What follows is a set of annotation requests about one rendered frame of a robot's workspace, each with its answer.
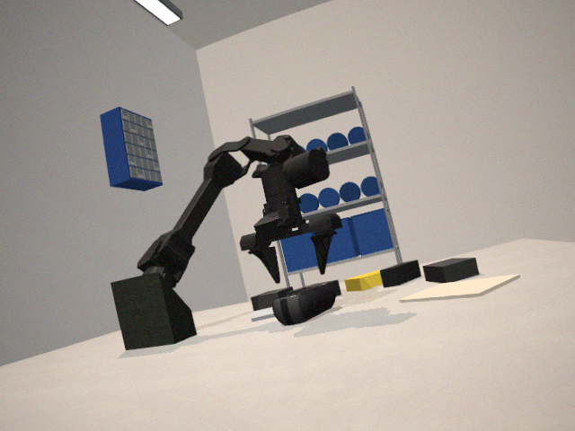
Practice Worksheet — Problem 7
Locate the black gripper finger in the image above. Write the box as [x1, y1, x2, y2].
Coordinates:
[310, 232, 337, 275]
[248, 246, 280, 283]

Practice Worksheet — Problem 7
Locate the cream flat board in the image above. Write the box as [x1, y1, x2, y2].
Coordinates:
[399, 274, 520, 303]

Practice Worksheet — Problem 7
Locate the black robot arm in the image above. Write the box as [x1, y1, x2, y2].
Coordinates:
[137, 135, 330, 288]

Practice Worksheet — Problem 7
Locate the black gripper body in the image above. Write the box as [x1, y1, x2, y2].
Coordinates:
[239, 191, 343, 251]

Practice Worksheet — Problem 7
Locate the yellow rectangular block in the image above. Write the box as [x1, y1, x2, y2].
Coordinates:
[344, 270, 383, 292]

